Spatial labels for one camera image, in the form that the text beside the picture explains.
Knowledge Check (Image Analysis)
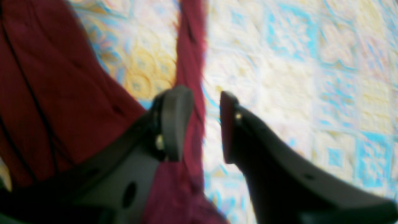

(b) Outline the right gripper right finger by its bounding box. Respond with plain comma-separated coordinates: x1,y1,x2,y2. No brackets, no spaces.
220,91,397,224

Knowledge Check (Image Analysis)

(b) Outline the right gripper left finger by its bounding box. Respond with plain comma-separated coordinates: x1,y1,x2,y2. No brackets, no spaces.
1,86,194,224

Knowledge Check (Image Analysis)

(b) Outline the dark red t-shirt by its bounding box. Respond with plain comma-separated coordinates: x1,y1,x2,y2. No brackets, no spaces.
0,0,227,224

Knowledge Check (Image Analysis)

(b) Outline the patterned tablecloth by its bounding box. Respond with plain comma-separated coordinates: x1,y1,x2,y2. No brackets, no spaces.
0,0,398,224

